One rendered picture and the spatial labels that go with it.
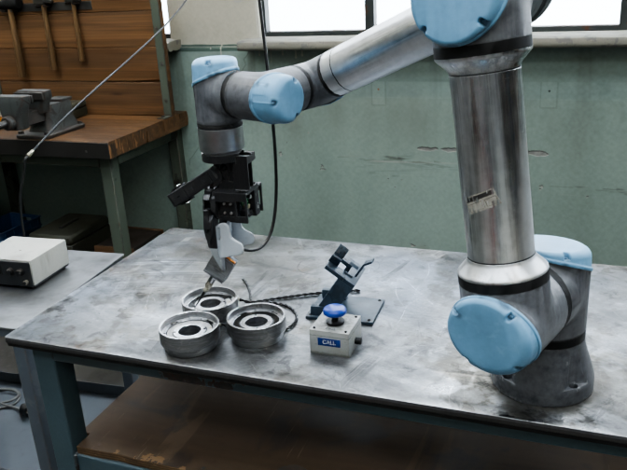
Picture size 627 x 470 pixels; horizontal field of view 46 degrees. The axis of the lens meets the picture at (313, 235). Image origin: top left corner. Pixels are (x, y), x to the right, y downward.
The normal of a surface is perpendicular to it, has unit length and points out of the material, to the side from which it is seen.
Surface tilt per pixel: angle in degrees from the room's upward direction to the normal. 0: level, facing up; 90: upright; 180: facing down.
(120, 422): 0
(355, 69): 109
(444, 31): 83
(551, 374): 72
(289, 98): 90
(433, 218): 90
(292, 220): 90
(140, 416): 0
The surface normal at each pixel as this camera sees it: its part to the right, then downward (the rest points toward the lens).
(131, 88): -0.36, 0.35
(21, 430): -0.05, -0.93
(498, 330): -0.60, 0.43
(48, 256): 0.96, 0.05
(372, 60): -0.46, 0.62
